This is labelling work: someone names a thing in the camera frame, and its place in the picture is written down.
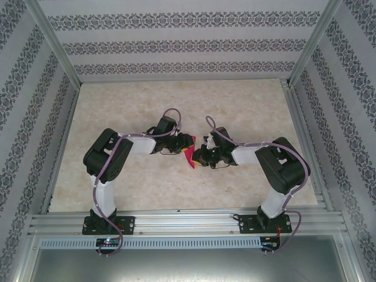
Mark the right controller circuit board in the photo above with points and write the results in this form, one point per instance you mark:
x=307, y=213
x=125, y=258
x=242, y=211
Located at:
x=270, y=245

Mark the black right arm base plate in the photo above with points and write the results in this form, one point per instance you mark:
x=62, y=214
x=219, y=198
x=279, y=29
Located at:
x=245, y=224

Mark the left controller circuit board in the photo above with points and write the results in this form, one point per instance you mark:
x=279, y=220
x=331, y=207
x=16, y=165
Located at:
x=108, y=242

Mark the aluminium frame post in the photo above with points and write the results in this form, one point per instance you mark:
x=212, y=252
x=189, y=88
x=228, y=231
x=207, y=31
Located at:
x=315, y=41
x=55, y=41

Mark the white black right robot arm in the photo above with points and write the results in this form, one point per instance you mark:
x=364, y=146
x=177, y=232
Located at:
x=274, y=202

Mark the grey metal sheet panel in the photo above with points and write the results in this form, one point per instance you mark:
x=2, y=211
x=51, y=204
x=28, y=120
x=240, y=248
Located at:
x=188, y=264

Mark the aluminium side rail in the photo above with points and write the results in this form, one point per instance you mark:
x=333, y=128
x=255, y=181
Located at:
x=308, y=152

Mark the controller circuit board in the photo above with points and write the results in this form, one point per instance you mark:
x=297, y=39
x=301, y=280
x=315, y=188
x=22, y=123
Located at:
x=270, y=245
x=108, y=242

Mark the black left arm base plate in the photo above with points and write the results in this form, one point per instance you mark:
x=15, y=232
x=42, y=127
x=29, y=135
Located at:
x=126, y=224

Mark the aluminium mounting rail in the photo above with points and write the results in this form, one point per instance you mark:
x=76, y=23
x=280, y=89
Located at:
x=188, y=223

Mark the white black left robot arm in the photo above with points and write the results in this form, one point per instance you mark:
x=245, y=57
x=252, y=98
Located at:
x=102, y=196

